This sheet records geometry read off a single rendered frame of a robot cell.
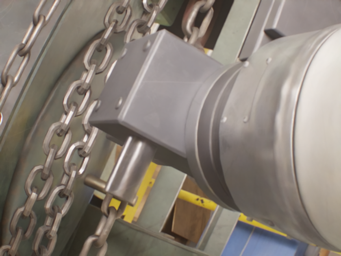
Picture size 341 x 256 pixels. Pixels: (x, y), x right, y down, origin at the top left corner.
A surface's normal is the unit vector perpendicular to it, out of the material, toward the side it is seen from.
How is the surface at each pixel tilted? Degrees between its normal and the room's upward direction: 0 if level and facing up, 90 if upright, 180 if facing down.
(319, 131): 111
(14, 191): 101
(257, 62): 90
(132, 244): 90
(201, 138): 116
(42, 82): 90
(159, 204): 90
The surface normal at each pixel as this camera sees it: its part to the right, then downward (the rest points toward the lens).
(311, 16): 0.40, -0.01
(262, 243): -0.35, -0.34
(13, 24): -0.04, -0.22
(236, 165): -0.89, 0.22
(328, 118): -0.98, -0.15
